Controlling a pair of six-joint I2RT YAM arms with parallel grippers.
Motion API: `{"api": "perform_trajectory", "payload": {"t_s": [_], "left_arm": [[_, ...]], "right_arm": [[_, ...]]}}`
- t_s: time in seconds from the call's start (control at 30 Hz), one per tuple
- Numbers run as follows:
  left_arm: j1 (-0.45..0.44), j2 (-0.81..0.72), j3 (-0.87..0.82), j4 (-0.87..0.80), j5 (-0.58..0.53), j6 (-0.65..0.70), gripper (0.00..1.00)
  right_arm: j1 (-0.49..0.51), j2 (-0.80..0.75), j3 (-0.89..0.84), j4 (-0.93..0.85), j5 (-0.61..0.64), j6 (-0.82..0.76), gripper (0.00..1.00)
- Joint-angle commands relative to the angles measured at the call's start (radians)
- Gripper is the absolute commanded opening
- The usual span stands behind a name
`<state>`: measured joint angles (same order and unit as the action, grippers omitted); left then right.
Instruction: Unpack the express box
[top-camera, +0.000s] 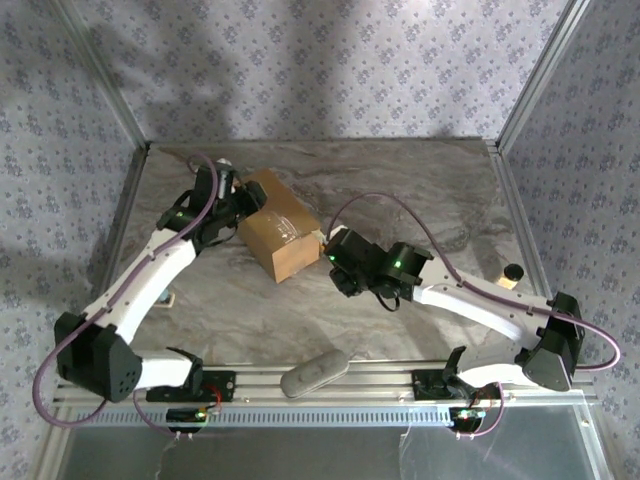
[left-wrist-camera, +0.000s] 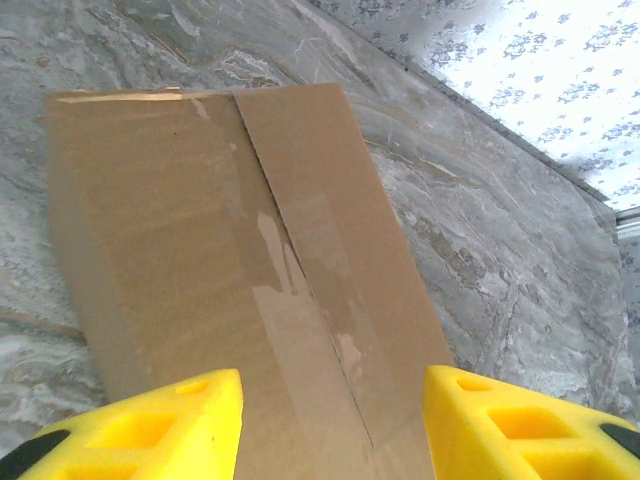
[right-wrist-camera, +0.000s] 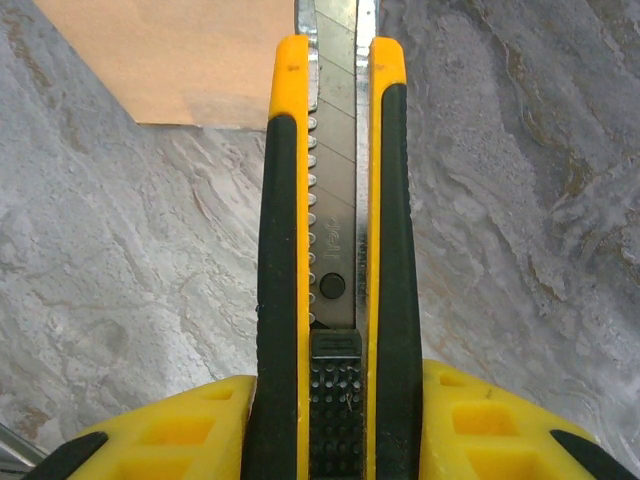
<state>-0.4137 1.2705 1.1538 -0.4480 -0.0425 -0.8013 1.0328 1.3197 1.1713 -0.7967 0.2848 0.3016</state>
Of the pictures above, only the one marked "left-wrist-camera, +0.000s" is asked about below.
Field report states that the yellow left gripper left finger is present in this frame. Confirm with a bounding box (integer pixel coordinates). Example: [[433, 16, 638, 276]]
[[0, 368, 245, 480]]

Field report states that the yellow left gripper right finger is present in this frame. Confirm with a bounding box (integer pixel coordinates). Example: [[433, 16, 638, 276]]
[[423, 364, 640, 480]]

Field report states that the brown cardboard express box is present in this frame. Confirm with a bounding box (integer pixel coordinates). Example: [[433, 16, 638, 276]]
[[43, 82, 456, 480]]

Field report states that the aluminium right corner post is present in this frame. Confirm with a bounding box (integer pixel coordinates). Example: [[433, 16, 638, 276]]
[[617, 208, 640, 239]]

